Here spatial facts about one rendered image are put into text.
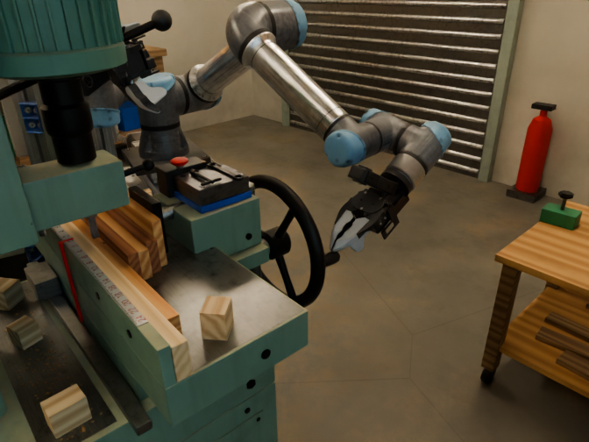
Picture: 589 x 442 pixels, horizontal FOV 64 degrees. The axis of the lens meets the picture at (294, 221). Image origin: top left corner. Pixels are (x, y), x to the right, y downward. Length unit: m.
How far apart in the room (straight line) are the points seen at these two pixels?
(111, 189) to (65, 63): 0.19
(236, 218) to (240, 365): 0.28
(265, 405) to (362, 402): 0.95
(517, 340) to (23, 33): 1.65
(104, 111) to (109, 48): 0.51
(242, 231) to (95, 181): 0.25
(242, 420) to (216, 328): 0.25
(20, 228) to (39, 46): 0.22
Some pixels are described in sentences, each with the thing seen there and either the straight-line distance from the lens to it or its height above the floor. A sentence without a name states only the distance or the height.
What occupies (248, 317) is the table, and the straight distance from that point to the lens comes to 0.64.
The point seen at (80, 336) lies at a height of 0.81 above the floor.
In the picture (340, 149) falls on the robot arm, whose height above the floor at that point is 0.99.
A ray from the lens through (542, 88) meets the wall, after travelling 3.41.
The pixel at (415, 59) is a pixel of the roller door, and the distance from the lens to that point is 3.76.
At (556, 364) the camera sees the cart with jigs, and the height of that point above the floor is 0.18.
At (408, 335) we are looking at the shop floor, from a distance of 2.04.
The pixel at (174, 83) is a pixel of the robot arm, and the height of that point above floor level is 1.03.
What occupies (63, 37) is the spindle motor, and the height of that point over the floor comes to 1.24.
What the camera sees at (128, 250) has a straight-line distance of 0.71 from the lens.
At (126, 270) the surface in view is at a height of 0.94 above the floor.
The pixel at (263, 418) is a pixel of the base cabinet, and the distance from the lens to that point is 0.85.
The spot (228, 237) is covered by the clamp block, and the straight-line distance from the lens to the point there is 0.81.
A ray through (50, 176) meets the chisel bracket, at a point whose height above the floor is 1.07.
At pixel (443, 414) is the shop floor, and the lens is 1.77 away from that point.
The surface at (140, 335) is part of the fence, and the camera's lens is 0.56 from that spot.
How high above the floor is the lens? 1.29
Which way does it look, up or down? 27 degrees down
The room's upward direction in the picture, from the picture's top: 1 degrees counter-clockwise
